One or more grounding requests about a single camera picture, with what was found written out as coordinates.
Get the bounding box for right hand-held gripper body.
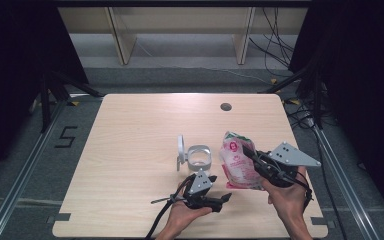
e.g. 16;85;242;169
253;141;322;188

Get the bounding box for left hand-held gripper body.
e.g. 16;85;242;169
183;168;224;213

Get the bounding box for pink and white plastic bag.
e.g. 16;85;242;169
218;130;266;192

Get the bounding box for clear jar with white lid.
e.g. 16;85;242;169
176;133;213;173

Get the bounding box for person's left hand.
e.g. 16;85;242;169
169;199;214;236

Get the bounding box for person's right hand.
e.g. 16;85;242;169
262;166;310;220

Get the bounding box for black metal stand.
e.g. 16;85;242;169
39;69;105;134
259;62;325;130

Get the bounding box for black curtain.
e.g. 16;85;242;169
287;0;384;229
0;0;90;189

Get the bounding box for light wooden shelf unit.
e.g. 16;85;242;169
57;6;310;66

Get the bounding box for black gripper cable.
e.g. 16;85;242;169
281;171;315;212
145;173;196;240

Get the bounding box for grey cable tie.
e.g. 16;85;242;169
150;196;176;205

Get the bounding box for black cables on floor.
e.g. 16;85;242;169
284;97;340;132

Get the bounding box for aluminium floor rail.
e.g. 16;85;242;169
0;99;67;240
312;125;384;240

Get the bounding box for white floor cable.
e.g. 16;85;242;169
175;64;272;85

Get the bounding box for hanging black cables bundle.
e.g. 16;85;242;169
247;7;296;78

